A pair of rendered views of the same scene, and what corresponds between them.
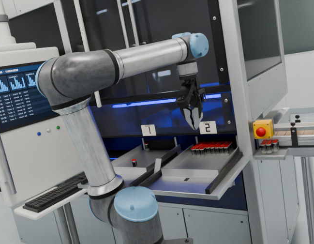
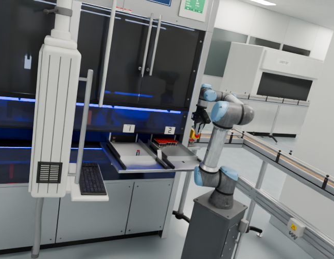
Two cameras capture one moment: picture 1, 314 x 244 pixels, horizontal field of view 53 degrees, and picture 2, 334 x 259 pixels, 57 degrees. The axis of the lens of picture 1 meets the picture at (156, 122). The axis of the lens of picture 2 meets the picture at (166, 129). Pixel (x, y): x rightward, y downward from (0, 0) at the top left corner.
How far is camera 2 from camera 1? 191 cm
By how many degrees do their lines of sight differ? 61
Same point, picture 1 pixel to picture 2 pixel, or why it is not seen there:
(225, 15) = (200, 72)
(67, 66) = (251, 113)
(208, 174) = (192, 158)
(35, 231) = not seen: outside the picture
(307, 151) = (200, 145)
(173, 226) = (122, 196)
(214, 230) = (151, 192)
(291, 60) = not seen: hidden behind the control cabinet
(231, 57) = (195, 94)
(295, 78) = not seen: hidden behind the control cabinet
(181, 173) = (178, 158)
